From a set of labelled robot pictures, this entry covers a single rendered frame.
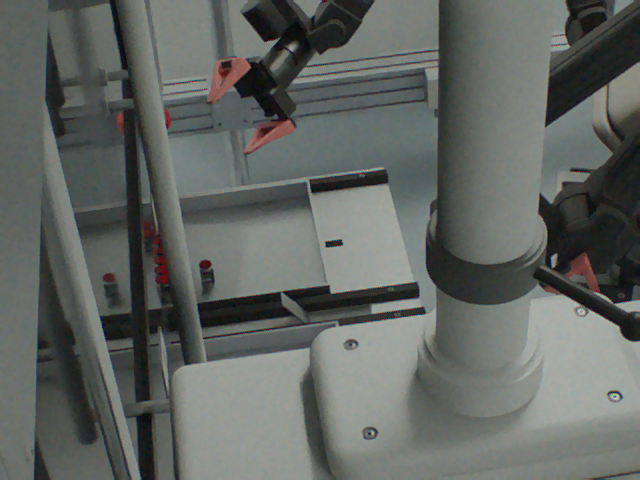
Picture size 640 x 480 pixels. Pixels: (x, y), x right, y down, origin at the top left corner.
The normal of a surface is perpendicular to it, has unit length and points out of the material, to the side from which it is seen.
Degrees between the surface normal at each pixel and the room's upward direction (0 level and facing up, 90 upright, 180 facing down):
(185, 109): 90
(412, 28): 90
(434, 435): 0
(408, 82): 90
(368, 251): 0
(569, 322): 0
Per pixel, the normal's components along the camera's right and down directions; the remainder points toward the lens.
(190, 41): 0.14, 0.68
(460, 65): -0.66, 0.55
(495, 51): -0.10, 0.69
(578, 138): -0.06, -0.73
